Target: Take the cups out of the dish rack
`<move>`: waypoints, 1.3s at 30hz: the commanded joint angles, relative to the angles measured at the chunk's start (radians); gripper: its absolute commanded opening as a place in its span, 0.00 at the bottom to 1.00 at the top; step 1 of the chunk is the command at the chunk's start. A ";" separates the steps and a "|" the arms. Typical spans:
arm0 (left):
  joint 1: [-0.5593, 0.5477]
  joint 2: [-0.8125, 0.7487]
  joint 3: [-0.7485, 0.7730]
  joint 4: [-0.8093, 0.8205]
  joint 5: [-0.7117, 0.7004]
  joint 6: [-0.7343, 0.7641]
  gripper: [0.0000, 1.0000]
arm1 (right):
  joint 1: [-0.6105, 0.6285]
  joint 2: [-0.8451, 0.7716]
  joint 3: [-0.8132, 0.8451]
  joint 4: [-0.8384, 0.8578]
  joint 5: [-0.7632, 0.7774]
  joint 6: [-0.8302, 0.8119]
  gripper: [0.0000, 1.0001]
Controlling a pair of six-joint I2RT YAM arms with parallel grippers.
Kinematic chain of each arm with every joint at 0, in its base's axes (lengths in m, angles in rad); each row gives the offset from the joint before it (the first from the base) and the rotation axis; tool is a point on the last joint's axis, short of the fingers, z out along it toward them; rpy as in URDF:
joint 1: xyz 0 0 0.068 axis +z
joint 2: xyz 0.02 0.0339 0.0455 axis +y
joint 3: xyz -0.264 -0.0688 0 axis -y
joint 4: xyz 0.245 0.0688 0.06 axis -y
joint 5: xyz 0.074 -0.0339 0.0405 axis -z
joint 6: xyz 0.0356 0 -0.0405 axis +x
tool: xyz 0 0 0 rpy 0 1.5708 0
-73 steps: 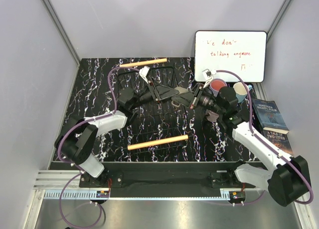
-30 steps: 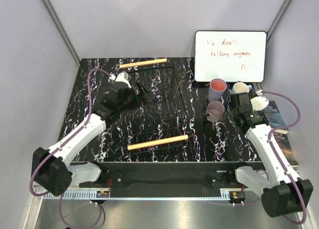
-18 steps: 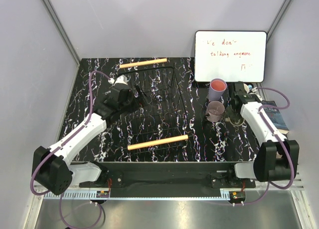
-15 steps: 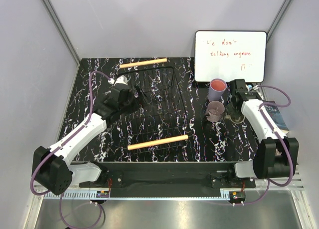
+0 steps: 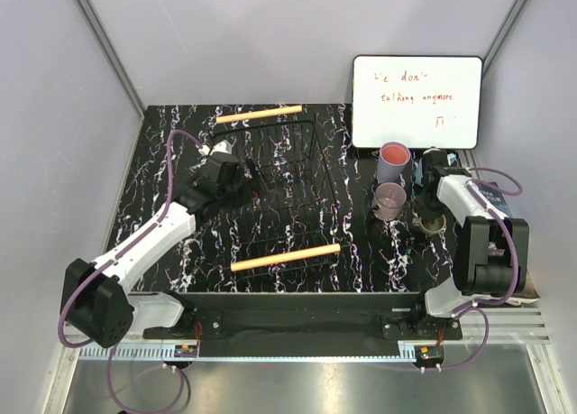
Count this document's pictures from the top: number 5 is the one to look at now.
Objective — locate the front wooden rack handle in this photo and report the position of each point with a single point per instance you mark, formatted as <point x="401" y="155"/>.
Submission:
<point x="274" y="259"/>

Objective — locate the rear wooden rack handle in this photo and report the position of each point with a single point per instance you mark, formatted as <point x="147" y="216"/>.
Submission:
<point x="226" y="119"/>

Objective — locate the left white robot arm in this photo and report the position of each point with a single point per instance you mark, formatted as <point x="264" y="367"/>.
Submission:
<point x="97" y="296"/>

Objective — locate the white whiteboard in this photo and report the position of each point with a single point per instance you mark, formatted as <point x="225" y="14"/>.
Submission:
<point x="419" y="101"/>

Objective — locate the wooden rack handle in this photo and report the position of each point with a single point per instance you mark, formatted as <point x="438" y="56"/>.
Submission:
<point x="274" y="259"/>
<point x="226" y="119"/>

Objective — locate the pink plastic cup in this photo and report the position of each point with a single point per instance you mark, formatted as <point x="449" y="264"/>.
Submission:
<point x="395" y="154"/>

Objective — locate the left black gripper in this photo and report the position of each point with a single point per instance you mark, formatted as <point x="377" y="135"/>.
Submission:
<point x="244" y="199"/>

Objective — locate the lavender plastic cup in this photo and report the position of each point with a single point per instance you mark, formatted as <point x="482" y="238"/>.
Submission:
<point x="387" y="173"/>

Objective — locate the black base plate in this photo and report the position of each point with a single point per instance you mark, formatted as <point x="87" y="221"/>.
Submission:
<point x="305" y="326"/>

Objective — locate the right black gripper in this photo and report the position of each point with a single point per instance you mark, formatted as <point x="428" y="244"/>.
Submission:
<point x="421" y="208"/>

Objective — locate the grey slotted cable duct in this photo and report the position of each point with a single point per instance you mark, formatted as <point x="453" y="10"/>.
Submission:
<point x="143" y="352"/>

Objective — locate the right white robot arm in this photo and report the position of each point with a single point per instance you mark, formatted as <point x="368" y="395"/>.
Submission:
<point x="469" y="283"/>

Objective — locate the light blue faceted mug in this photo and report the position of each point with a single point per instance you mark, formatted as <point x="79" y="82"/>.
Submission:
<point x="419" y="174"/>

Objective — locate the black wire dish rack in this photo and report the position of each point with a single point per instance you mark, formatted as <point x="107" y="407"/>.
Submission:
<point x="293" y="206"/>

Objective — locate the blue paperback book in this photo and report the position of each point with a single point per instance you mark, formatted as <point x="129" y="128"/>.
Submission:
<point x="496" y="198"/>

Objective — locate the mauve ribbed mug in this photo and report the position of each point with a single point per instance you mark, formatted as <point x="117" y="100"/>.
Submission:
<point x="388" y="201"/>

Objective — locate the taupe ceramic mug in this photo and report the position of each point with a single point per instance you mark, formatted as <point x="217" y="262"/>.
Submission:
<point x="434" y="227"/>

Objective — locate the dark Two Cities book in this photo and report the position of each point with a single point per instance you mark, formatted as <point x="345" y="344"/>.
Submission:
<point x="527" y="292"/>

